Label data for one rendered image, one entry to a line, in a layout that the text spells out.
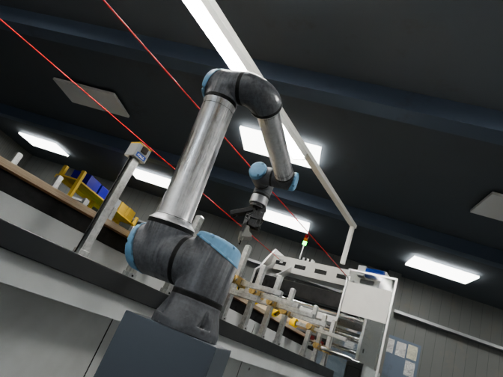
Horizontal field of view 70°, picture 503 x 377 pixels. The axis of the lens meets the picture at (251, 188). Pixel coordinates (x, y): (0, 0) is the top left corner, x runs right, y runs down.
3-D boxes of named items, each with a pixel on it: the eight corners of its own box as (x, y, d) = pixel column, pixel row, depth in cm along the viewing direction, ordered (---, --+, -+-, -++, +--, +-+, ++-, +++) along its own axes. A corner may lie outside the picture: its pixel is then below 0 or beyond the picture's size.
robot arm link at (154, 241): (159, 282, 100) (245, 60, 118) (111, 264, 106) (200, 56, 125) (184, 287, 113) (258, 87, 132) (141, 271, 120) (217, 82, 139)
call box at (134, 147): (144, 165, 157) (152, 150, 160) (132, 155, 152) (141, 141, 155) (134, 164, 161) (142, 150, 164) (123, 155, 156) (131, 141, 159)
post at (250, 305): (242, 336, 228) (268, 266, 246) (239, 336, 226) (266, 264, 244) (238, 335, 230) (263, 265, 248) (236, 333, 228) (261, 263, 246)
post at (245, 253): (224, 321, 212) (252, 247, 230) (221, 319, 209) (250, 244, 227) (219, 319, 214) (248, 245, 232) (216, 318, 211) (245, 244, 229)
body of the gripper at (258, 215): (257, 228, 171) (266, 206, 176) (241, 222, 173) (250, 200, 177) (258, 233, 178) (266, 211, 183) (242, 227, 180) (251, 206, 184)
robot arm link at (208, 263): (212, 299, 92) (237, 238, 99) (159, 279, 99) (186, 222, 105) (229, 310, 105) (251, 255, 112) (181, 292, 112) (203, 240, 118)
